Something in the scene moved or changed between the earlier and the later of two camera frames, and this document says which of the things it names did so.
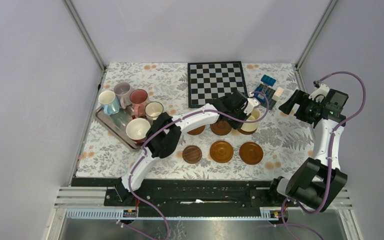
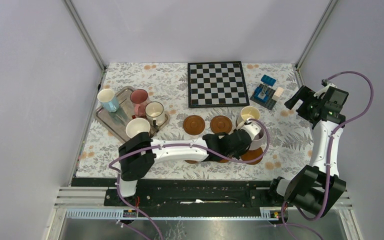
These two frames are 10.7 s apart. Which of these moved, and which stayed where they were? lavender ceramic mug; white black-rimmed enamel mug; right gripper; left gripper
Moved: lavender ceramic mug; left gripper
Stayed: right gripper; white black-rimmed enamel mug
